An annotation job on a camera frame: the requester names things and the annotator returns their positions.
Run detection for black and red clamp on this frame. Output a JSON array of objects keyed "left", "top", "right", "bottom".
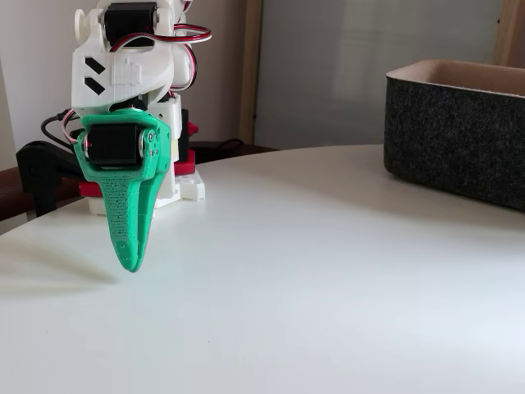
[
  {"left": 15, "top": 141, "right": 103, "bottom": 218},
  {"left": 176, "top": 108, "right": 199, "bottom": 176}
]

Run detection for beige wooden door frame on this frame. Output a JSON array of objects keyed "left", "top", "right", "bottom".
[{"left": 236, "top": 0, "right": 263, "bottom": 145}]

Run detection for dark grey felt basket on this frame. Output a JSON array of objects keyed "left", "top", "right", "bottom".
[{"left": 384, "top": 58, "right": 525, "bottom": 213}]

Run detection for thin black cable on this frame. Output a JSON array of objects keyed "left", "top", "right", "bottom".
[{"left": 219, "top": 138, "right": 247, "bottom": 155}]

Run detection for light wooden post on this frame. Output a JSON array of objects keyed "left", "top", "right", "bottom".
[{"left": 491, "top": 0, "right": 525, "bottom": 69}]

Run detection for black USB cable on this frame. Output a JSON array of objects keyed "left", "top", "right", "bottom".
[{"left": 39, "top": 110, "right": 81, "bottom": 149}]

